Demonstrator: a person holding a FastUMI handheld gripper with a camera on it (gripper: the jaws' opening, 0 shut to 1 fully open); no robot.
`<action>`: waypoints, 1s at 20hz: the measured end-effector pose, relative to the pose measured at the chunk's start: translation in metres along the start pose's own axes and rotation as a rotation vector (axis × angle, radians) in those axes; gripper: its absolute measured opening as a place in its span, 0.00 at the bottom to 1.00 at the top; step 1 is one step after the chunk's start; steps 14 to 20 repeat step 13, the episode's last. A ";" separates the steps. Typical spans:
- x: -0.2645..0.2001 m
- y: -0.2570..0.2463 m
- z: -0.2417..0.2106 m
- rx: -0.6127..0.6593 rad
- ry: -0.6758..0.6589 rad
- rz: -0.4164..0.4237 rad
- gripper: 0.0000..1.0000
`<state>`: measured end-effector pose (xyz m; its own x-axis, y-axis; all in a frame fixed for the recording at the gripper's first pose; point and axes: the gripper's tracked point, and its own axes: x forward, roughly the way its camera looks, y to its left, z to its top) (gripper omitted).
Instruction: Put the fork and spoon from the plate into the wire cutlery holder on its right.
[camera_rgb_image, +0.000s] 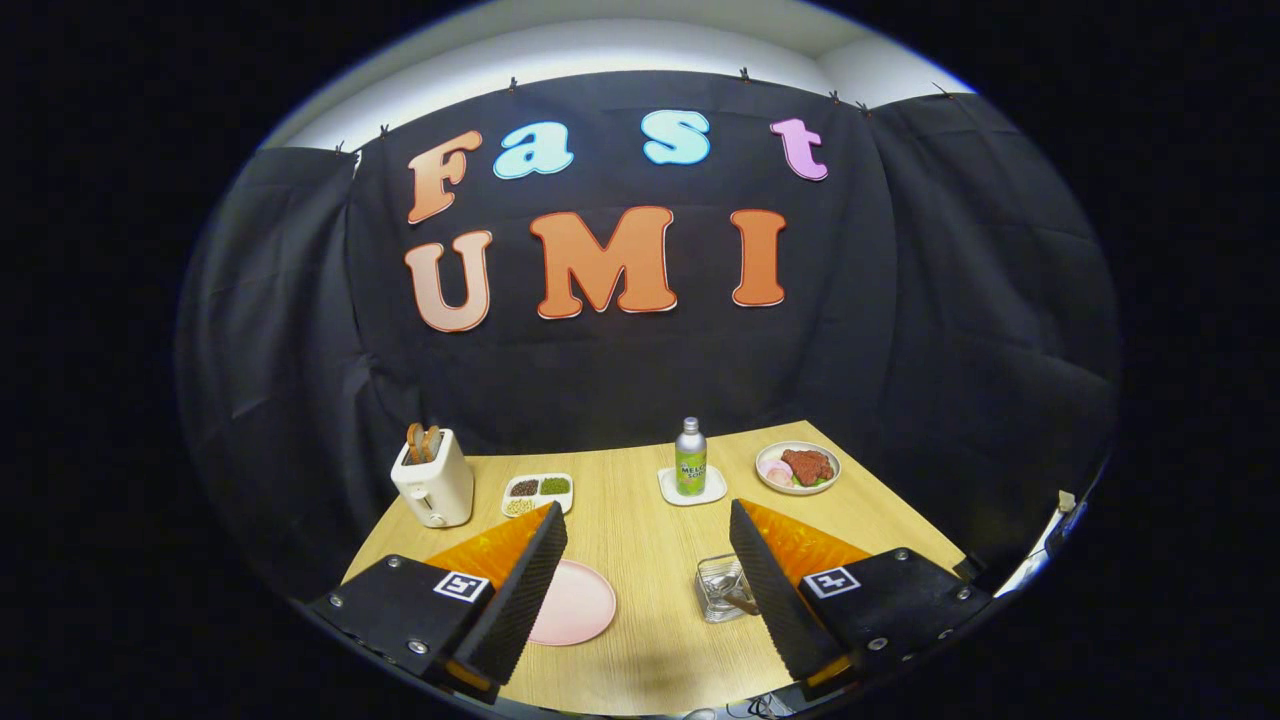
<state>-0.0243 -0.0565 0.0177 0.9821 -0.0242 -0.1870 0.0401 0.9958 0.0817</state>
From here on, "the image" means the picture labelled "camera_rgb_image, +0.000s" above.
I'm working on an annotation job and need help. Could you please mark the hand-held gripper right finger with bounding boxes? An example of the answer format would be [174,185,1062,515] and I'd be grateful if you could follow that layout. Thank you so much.
[730,498,996,701]

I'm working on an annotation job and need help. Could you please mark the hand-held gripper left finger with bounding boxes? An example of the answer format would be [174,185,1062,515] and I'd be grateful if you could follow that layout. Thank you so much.
[308,500,569,706]

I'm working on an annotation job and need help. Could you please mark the pink plate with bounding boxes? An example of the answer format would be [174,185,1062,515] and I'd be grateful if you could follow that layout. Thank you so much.
[527,559,618,647]

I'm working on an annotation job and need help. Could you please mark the white divided dish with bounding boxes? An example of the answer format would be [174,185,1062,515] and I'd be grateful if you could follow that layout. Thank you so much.
[501,473,575,519]

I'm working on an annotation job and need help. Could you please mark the white square coaster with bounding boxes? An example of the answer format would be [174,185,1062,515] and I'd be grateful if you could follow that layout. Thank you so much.
[657,465,728,507]

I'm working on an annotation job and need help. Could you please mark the red meat piece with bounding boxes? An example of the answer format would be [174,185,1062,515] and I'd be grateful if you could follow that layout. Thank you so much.
[781,448,835,487]

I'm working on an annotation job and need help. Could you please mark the white toaster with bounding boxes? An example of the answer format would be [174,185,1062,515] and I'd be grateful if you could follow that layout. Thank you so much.
[391,428,475,529]

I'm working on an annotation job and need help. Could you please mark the white round food plate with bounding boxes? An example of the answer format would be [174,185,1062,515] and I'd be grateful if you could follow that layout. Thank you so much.
[755,441,842,496]

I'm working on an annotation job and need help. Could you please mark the green soda bottle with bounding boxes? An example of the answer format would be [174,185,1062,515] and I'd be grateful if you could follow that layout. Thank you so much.
[674,417,708,497]

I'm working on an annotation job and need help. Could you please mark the black backdrop cloth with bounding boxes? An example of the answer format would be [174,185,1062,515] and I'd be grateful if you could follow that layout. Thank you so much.
[175,68,1121,601]

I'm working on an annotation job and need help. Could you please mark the metal wire basket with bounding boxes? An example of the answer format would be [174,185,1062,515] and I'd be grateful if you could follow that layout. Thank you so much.
[695,553,761,625]

